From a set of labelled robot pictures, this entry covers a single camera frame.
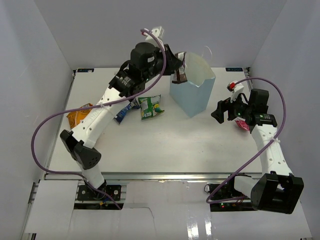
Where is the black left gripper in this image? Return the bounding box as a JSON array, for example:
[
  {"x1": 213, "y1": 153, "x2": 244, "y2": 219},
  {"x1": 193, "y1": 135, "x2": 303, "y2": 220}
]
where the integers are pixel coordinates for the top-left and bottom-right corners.
[{"x1": 142, "y1": 44, "x2": 183, "y2": 83}]

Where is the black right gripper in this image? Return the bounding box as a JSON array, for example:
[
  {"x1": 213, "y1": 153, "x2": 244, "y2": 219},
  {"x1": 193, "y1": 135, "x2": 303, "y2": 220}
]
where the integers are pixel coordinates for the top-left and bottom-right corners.
[{"x1": 211, "y1": 91, "x2": 253, "y2": 124}]

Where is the brown chocolate bar wrapper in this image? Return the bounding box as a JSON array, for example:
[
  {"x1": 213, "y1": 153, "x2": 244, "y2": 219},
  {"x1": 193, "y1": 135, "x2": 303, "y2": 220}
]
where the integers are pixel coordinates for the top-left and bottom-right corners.
[{"x1": 171, "y1": 52, "x2": 188, "y2": 85}]

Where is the red snack packet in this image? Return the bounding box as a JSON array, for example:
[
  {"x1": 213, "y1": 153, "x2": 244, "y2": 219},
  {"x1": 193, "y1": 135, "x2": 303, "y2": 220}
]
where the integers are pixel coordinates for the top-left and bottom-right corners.
[{"x1": 235, "y1": 118, "x2": 250, "y2": 131}]

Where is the green snack bag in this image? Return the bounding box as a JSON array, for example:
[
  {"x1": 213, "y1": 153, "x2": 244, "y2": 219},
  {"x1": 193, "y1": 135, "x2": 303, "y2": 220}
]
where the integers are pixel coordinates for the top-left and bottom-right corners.
[{"x1": 138, "y1": 94, "x2": 164, "y2": 120}]

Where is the blue kettle chips bag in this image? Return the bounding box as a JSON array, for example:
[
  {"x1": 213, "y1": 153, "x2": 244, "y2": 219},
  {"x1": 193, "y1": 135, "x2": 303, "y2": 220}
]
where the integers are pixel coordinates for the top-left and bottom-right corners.
[{"x1": 114, "y1": 98, "x2": 140, "y2": 124}]

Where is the orange kettle chips bag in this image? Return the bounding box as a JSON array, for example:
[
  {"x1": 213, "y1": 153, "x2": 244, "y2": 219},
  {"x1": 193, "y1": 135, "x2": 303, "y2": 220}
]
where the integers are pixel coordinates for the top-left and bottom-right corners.
[{"x1": 66, "y1": 109, "x2": 91, "y2": 130}]

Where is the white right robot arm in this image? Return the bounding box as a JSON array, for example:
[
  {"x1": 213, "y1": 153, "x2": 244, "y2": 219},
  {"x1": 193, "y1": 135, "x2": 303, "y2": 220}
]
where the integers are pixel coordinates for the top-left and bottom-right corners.
[{"x1": 211, "y1": 89, "x2": 304, "y2": 214}]

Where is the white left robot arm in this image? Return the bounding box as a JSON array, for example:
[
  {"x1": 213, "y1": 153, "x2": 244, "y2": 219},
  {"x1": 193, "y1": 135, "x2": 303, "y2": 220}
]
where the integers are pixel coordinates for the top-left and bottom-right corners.
[{"x1": 60, "y1": 42, "x2": 183, "y2": 200}]

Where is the light blue paper bag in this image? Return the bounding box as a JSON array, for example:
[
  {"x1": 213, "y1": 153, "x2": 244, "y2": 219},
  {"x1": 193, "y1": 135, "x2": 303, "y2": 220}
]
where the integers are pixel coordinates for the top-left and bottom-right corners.
[{"x1": 169, "y1": 52, "x2": 216, "y2": 118}]

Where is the white cardboard front cover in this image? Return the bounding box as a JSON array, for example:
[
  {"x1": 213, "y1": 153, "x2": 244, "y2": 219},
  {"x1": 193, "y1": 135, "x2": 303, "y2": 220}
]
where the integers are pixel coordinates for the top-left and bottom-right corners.
[{"x1": 25, "y1": 180, "x2": 312, "y2": 240}]

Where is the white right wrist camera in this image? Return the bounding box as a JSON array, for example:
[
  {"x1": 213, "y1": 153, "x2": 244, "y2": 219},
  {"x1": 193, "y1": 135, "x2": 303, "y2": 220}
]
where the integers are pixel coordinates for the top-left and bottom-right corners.
[{"x1": 227, "y1": 81, "x2": 244, "y2": 102}]

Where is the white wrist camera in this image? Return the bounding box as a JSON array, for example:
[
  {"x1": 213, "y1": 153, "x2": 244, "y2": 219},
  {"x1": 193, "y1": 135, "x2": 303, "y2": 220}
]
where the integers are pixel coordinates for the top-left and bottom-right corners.
[
  {"x1": 142, "y1": 26, "x2": 165, "y2": 45},
  {"x1": 227, "y1": 81, "x2": 244, "y2": 102}
]

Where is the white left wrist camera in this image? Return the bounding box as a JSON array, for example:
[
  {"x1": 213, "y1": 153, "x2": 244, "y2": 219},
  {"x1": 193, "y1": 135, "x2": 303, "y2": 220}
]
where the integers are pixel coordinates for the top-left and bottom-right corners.
[{"x1": 142, "y1": 26, "x2": 165, "y2": 45}]

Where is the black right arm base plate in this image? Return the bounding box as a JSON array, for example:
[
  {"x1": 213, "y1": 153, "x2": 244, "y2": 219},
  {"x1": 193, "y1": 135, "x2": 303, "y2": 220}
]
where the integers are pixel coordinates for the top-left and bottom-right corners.
[{"x1": 210, "y1": 185, "x2": 255, "y2": 213}]

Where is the aluminium table rail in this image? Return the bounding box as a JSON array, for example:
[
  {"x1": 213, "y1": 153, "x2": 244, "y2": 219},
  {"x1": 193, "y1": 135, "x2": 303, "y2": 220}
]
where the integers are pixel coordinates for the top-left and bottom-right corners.
[{"x1": 44, "y1": 172, "x2": 262, "y2": 182}]

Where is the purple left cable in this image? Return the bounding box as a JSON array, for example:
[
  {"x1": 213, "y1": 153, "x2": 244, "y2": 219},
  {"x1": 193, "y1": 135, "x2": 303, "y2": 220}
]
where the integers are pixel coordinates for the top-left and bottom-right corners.
[{"x1": 30, "y1": 28, "x2": 168, "y2": 210}]

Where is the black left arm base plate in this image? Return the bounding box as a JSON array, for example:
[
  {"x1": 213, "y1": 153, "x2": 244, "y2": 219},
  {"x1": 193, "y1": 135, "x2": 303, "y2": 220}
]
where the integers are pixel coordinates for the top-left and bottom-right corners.
[{"x1": 76, "y1": 184, "x2": 122, "y2": 201}]

